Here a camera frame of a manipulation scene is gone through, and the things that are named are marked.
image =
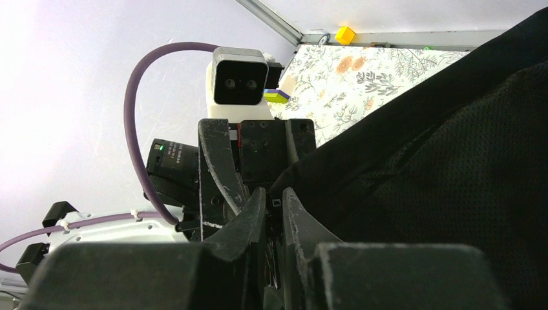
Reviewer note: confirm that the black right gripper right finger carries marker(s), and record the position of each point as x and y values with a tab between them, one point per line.
323	272

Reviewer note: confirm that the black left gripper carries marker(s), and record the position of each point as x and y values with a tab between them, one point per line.
212	182

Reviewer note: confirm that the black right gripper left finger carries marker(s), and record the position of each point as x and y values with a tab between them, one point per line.
217	273

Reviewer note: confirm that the black zip-up jacket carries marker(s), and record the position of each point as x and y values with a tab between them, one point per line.
461	158

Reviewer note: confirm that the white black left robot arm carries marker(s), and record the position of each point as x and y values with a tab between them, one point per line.
64	225

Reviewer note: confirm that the green purple toy block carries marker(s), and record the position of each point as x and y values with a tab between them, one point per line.
276	96

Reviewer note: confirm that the floral patterned table mat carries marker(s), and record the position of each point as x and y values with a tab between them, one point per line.
338	86

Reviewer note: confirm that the yellow cube block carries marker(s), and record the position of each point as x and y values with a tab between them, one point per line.
345	35

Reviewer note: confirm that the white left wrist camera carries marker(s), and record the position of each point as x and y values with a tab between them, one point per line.
235	83

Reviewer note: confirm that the aluminium corner frame post left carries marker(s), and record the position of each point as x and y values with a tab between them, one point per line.
273	20

